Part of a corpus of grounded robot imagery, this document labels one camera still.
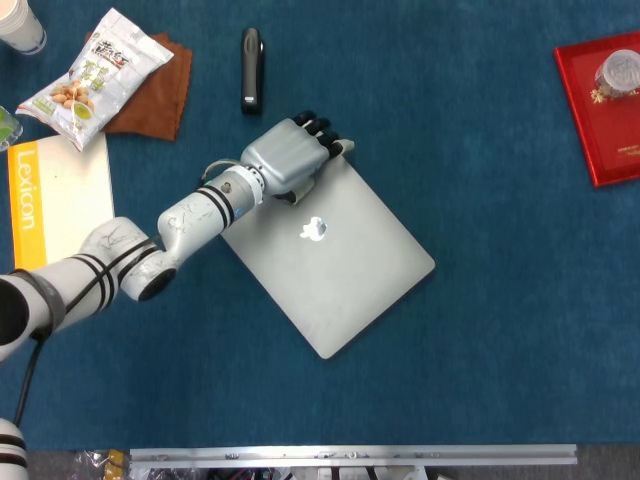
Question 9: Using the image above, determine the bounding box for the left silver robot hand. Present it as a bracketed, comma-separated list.
[239, 109, 357, 206]

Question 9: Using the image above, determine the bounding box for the silver laptop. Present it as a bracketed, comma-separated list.
[219, 147, 437, 361]

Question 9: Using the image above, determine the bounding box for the black stapler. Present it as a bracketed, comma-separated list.
[240, 27, 267, 116]

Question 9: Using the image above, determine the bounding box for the brown folded cloth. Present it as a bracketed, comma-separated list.
[84, 32, 194, 143]

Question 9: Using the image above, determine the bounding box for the white nut snack bag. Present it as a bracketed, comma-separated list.
[16, 6, 176, 152]

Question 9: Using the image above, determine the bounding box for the white yellow Lexicon notebook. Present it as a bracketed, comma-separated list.
[6, 134, 115, 271]

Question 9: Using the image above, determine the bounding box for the green clear plastic packet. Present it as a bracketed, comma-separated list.
[0, 104, 24, 151]

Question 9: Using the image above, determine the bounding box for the blue table cloth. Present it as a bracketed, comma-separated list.
[0, 0, 640, 451]

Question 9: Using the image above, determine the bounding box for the stack of paper cups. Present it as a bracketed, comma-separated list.
[0, 0, 48, 55]

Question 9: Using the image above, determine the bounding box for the red hardcover certificate folder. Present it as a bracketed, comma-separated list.
[552, 30, 640, 189]

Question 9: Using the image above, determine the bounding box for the clear bag with yellow contents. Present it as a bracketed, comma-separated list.
[69, 448, 134, 480]

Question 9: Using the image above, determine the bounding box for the aluminium profile rail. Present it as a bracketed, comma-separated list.
[128, 443, 579, 471]

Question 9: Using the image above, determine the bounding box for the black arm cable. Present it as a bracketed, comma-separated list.
[12, 337, 44, 429]

